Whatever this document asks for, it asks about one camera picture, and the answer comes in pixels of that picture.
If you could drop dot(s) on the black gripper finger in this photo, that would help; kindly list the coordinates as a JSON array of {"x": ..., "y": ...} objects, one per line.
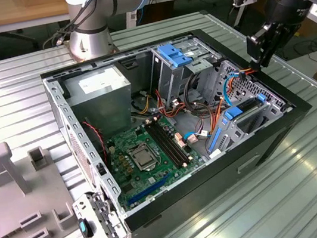
[
  {"x": 256, "y": 49},
  {"x": 281, "y": 37}
]

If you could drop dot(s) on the blue plastic drive latch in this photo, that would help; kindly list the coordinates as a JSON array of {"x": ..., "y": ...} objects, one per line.
[{"x": 174, "y": 56}]

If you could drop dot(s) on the grey power supply unit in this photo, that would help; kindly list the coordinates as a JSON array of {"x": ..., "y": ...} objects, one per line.
[{"x": 102, "y": 103}]

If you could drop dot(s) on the CPU socket with silver CPU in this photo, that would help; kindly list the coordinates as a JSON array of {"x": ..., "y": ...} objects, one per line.
[{"x": 142, "y": 158}]

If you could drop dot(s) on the blue expansion slot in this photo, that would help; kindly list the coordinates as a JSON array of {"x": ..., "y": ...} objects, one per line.
[{"x": 148, "y": 190}]

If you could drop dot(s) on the grey perforated disk bay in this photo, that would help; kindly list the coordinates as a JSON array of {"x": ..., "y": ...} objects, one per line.
[{"x": 259, "y": 86}]

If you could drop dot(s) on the hard disk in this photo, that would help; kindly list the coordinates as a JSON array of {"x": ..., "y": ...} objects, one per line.
[{"x": 233, "y": 113}]

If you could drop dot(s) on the grey optical drive cage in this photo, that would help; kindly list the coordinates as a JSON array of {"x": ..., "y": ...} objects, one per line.
[{"x": 170, "y": 81}]

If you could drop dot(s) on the green motherboard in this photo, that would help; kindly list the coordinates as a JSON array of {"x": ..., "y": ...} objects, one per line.
[{"x": 145, "y": 187}]

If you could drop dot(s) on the blue black retainer latch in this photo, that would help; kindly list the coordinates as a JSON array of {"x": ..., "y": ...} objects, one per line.
[{"x": 82, "y": 227}]

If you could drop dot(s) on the black open PC case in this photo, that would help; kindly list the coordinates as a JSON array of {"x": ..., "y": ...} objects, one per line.
[{"x": 190, "y": 207}]

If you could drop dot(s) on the black RAM slot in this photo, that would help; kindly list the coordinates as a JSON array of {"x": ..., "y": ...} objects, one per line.
[
  {"x": 171, "y": 142},
  {"x": 164, "y": 145},
  {"x": 174, "y": 140},
  {"x": 167, "y": 143}
]

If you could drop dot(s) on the grey parts rack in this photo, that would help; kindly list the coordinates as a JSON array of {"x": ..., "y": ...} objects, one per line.
[{"x": 10, "y": 209}]

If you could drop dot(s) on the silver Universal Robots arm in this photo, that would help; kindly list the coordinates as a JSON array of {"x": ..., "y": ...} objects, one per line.
[{"x": 95, "y": 41}]

